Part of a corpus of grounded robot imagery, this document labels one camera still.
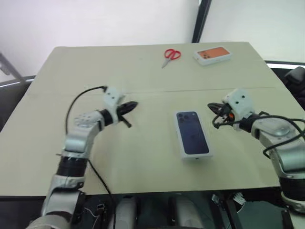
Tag grey metal frame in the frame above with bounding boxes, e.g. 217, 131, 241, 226
0, 52, 24, 83

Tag black chair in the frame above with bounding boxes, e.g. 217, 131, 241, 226
283, 66, 305, 108

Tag orange print phone box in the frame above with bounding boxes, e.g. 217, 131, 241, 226
193, 46, 233, 67

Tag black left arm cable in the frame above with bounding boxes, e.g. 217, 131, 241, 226
65, 85, 117, 229

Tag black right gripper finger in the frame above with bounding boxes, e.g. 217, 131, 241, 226
207, 102, 225, 113

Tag grey rounded shape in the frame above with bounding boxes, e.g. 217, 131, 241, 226
168, 196, 199, 229
115, 196, 138, 229

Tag white phone box tray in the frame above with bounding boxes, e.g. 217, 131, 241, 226
175, 110, 214, 162

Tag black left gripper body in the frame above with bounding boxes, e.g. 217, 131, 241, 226
116, 105, 126, 123

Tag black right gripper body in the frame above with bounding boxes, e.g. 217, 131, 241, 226
218, 104, 236, 123

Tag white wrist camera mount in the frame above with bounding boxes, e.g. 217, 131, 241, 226
103, 86, 126, 125
221, 88, 254, 118

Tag red handled scissors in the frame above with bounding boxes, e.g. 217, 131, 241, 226
161, 48, 182, 69

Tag black vertical pole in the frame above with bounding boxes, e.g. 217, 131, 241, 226
192, 0, 213, 43

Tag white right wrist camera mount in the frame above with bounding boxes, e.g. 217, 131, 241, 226
221, 88, 254, 118

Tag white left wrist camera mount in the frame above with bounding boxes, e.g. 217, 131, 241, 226
103, 86, 126, 125

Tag black table leg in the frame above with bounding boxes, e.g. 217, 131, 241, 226
224, 195, 242, 229

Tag small black port box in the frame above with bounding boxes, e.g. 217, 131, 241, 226
96, 203, 107, 229

